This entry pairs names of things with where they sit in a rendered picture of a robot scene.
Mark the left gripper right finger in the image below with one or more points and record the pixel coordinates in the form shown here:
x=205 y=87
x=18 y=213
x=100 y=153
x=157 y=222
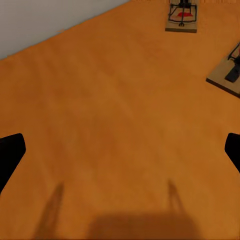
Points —
x=232 y=148

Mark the cabinet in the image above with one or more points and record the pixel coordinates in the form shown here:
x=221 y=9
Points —
x=125 y=139

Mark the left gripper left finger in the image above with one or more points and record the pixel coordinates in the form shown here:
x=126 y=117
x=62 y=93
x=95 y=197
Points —
x=12 y=149

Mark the mousetrap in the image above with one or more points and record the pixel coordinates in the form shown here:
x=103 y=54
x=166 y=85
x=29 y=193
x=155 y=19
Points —
x=226 y=75
x=183 y=16

